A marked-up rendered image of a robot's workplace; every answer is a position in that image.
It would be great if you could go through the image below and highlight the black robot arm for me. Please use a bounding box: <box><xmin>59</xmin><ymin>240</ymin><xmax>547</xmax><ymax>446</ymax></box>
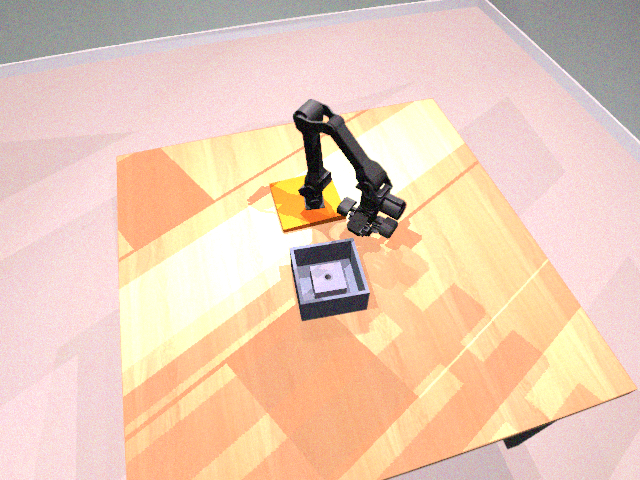
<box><xmin>293</xmin><ymin>99</ymin><xmax>407</xmax><ymax>237</ymax></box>

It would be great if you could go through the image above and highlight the white square plate with hole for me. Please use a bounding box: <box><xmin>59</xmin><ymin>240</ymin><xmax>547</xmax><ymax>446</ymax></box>
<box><xmin>310</xmin><ymin>262</ymin><xmax>347</xmax><ymax>299</ymax></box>

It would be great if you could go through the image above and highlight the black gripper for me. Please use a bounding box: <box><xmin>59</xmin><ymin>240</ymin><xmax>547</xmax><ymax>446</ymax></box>
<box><xmin>337</xmin><ymin>197</ymin><xmax>398</xmax><ymax>239</ymax></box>

